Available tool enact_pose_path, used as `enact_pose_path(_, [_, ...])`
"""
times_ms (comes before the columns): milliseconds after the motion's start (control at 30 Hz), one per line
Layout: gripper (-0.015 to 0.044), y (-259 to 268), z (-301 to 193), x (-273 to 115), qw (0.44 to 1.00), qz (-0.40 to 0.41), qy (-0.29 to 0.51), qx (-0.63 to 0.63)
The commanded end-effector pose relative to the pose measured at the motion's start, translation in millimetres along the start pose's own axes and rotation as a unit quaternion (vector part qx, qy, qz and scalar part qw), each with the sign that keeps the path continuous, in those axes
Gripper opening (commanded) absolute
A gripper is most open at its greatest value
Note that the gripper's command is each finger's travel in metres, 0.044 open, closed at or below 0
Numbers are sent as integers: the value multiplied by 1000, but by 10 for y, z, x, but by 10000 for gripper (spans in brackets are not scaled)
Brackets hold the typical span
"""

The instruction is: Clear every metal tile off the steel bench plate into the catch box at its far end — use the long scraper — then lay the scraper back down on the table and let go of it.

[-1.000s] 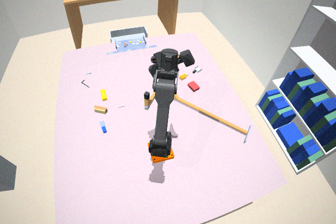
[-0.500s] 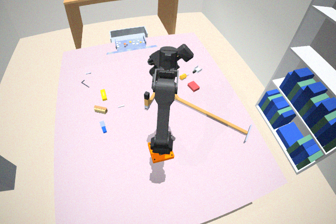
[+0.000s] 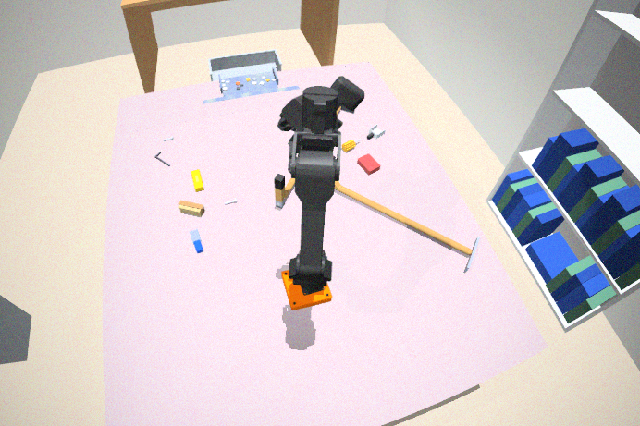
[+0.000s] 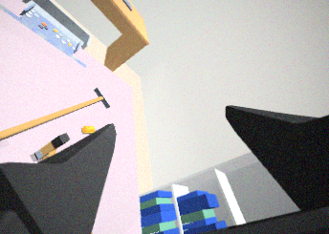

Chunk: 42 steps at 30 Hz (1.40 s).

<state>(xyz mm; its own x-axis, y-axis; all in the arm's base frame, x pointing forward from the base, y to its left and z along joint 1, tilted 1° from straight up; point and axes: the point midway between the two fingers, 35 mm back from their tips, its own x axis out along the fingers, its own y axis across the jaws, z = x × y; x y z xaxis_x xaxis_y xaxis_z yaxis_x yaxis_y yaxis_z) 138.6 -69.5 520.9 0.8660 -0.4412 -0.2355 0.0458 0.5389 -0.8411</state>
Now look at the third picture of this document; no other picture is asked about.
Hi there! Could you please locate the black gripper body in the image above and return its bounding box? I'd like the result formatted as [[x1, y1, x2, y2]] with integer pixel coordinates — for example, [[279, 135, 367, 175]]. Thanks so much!
[[330, 76, 365, 133]]

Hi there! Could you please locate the red rectangular tile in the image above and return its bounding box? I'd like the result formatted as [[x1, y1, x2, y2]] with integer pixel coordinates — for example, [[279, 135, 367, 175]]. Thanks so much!
[[357, 153, 380, 175]]

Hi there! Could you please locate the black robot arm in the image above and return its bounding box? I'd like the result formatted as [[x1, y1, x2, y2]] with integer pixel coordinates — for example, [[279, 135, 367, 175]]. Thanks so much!
[[277, 86, 342, 296]]

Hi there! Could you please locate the long scraper with wooden handle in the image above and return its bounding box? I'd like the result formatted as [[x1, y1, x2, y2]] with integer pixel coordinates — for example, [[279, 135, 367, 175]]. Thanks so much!
[[274, 105, 355, 209]]

